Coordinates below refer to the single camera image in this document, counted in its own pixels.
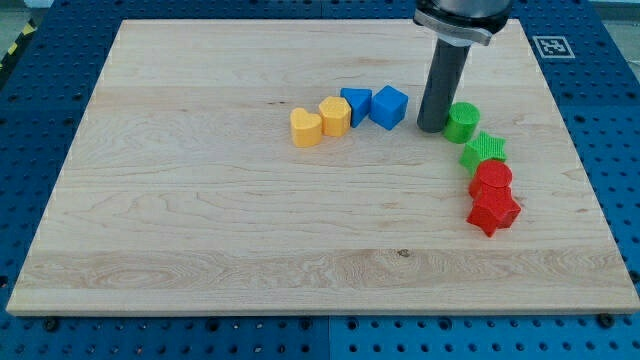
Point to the grey robot arm flange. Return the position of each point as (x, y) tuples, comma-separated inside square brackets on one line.
[(463, 22)]

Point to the white fiducial marker tag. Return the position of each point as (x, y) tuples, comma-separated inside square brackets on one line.
[(553, 47)]

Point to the yellow pentagon block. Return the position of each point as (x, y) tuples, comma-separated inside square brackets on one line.
[(336, 116)]

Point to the blue triangle block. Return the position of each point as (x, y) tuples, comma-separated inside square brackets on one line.
[(360, 102)]

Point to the green star block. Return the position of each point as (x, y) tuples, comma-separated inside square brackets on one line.
[(482, 148)]

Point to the light wooden board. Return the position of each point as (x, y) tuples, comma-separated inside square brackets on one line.
[(183, 194)]

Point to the red cylinder block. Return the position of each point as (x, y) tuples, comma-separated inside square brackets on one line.
[(490, 173)]

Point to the yellow heart block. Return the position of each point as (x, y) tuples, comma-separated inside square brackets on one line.
[(306, 128)]

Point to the blue cube block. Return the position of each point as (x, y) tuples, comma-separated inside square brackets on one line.
[(388, 107)]

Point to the green cylinder block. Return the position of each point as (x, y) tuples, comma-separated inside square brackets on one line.
[(463, 118)]

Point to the red star block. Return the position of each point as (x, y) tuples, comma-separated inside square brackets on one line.
[(493, 209)]

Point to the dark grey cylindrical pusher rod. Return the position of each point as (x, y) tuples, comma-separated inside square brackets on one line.
[(445, 71)]

